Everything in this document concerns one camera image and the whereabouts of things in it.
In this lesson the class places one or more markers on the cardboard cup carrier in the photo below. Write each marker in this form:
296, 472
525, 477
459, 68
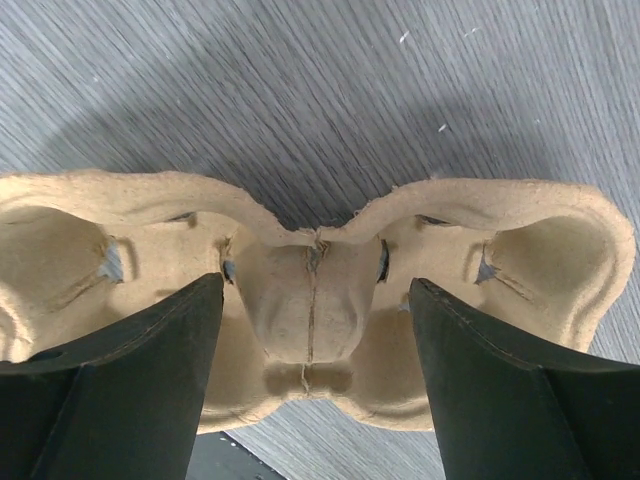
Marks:
307, 314

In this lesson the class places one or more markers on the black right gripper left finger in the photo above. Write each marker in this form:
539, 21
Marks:
123, 402

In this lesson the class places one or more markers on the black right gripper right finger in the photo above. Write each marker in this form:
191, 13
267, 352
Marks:
509, 405

